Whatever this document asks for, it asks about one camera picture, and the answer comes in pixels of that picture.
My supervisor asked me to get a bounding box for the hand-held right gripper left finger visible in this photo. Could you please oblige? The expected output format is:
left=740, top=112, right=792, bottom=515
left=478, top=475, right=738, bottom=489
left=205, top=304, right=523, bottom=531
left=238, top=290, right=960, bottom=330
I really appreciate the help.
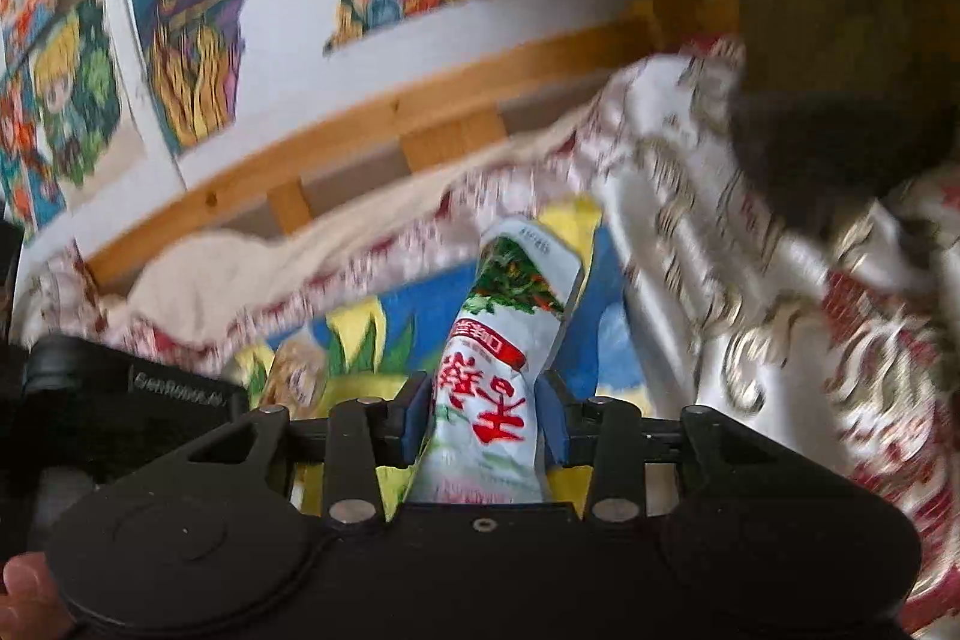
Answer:
left=184, top=374, right=436, bottom=525

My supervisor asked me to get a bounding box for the white red-lettered snack packet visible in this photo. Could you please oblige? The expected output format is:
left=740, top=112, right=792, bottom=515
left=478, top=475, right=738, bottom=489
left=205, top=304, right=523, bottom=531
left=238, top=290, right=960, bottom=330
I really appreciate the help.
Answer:
left=405, top=216, right=590, bottom=506

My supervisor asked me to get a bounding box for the brown snack packet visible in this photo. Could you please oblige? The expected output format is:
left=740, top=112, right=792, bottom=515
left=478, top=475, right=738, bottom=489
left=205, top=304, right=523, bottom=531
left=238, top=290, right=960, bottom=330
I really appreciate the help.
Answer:
left=259, top=336, right=331, bottom=412

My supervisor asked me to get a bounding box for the floral satin blanket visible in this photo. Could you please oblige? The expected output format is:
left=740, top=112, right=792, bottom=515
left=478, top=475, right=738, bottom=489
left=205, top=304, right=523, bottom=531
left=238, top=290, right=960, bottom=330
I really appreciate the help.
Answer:
left=15, top=36, right=960, bottom=635

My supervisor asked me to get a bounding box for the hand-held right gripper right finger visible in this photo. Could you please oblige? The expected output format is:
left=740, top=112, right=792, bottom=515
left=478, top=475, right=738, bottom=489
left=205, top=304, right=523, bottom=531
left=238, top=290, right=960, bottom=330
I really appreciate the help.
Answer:
left=534, top=372, right=773, bottom=525

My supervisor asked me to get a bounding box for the steel tray with colourful lining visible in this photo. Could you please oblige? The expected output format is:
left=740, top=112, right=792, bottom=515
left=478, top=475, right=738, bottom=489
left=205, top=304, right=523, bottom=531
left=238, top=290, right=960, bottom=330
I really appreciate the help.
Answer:
left=225, top=194, right=661, bottom=513

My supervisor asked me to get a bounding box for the person's left hand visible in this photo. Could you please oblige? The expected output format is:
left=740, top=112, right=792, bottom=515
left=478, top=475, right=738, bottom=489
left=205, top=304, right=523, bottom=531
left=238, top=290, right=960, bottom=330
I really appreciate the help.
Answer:
left=0, top=550, right=72, bottom=640

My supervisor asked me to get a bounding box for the dark cloth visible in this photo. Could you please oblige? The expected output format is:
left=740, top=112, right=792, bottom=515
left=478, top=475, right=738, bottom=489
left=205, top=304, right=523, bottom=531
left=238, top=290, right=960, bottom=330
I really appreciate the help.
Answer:
left=675, top=0, right=960, bottom=240

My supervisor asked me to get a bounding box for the cream cloth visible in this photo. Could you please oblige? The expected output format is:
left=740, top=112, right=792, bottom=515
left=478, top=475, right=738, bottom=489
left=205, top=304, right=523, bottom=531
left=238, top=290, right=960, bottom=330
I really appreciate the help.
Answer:
left=22, top=111, right=601, bottom=348

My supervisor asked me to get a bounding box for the wooden bed frame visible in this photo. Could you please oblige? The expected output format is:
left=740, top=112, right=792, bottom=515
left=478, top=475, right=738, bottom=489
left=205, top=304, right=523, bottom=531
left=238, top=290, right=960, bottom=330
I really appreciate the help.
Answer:
left=82, top=0, right=740, bottom=296

